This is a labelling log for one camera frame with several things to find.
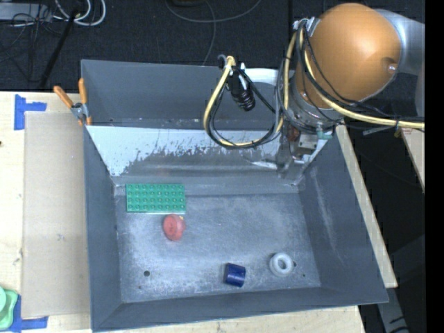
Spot green studded flat plate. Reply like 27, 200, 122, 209
124, 183, 187, 215

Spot grey metal bin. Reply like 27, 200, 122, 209
80, 59, 390, 332

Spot pale cardboard board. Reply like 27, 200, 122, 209
21, 111, 92, 321

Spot pale green lobed object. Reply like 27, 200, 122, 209
0, 285, 19, 329

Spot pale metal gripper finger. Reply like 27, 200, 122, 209
275, 146, 294, 180
291, 155, 314, 187

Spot dark blue cylinder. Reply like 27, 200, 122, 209
222, 262, 247, 289

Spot black cylinder on white bracket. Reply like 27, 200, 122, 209
227, 62, 282, 112

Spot red round toy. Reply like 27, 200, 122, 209
162, 213, 187, 242

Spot white ring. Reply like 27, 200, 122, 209
268, 252, 295, 278

